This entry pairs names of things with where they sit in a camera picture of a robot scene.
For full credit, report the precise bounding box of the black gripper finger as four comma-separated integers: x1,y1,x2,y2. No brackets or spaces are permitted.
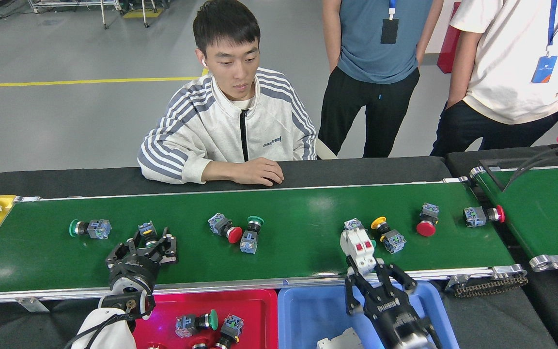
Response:
152,226,179,266
344,268,375,317
375,258,419,307
105,231,146,270

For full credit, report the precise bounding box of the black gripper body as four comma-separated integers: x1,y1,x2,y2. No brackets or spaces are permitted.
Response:
363,295,433,348
109,258,162,291

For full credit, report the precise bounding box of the yellow push button switch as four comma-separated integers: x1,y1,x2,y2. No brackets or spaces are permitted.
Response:
371,216,407,255

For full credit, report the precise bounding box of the white circuit breaker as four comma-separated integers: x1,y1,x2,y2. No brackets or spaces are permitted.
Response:
340,227,379,275
316,328,366,349

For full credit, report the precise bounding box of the blue plastic tray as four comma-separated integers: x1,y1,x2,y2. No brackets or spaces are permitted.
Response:
278,282,460,349

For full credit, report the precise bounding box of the long green conveyor belt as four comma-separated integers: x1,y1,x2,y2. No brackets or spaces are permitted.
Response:
0,177,529,308

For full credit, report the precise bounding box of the red plastic tray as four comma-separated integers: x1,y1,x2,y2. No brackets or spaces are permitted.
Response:
131,289,279,349

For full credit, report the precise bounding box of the seated person's right hand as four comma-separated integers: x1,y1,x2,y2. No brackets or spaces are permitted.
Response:
233,157,284,187

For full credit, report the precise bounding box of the seated person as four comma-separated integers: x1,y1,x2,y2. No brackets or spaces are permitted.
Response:
137,0,317,187

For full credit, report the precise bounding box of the red cabinet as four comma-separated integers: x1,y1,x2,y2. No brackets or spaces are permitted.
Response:
436,2,461,74

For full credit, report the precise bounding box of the standing person with blue badge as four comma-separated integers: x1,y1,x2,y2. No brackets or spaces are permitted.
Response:
429,0,558,157

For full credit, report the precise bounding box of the white wheeled stand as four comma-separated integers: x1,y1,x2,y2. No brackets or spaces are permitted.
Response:
28,0,124,30

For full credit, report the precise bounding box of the standing person with black badge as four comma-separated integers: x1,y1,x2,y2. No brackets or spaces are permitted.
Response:
318,0,444,158

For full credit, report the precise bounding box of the black badge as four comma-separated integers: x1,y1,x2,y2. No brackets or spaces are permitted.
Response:
381,18,399,45

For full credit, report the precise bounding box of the blue badge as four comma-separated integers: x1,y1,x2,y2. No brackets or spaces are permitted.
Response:
531,55,558,84

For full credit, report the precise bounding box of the black drive chain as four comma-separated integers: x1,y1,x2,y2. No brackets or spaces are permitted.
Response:
453,276,529,298

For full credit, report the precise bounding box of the green conveyor with black frame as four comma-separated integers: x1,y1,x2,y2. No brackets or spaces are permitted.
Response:
469,162,558,272

